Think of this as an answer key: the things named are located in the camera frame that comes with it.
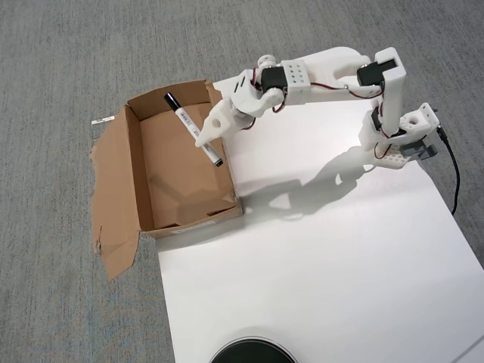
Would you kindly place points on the white marker pen black cap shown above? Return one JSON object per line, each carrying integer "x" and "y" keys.
{"x": 182, "y": 114}

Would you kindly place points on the black round object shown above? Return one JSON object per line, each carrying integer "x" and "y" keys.
{"x": 251, "y": 351}

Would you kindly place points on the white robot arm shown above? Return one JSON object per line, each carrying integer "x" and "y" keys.
{"x": 332, "y": 75}

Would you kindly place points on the white slotted gripper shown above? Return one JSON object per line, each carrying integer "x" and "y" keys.
{"x": 218, "y": 122}

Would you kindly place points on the white paper strip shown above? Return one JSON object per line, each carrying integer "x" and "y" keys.
{"x": 104, "y": 120}

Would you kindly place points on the open brown cardboard box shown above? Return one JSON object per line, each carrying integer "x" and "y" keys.
{"x": 170, "y": 177}

